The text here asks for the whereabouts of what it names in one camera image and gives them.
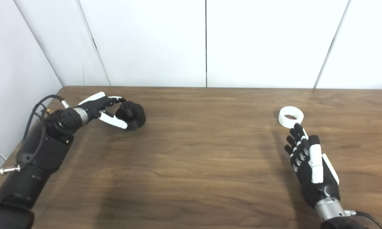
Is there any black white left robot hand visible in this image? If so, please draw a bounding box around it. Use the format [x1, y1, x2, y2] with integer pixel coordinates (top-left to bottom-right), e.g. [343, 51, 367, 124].
[75, 92, 128, 130]

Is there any round black plastic part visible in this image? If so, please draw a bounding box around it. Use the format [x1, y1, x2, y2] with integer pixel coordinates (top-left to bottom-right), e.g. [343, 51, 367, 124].
[115, 101, 146, 131]

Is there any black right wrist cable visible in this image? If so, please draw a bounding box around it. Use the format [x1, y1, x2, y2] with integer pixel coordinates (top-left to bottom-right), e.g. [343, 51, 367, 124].
[344, 210, 382, 229]

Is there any thin left arm wire bundle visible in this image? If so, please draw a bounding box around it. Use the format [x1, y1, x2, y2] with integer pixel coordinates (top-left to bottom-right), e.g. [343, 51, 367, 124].
[33, 106, 51, 123]

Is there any white plastic ring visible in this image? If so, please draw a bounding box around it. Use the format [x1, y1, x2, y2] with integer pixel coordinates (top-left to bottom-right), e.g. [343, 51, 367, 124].
[278, 106, 304, 129]

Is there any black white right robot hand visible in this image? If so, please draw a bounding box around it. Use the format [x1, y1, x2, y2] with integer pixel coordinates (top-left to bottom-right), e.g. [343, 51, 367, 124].
[284, 123, 341, 209]

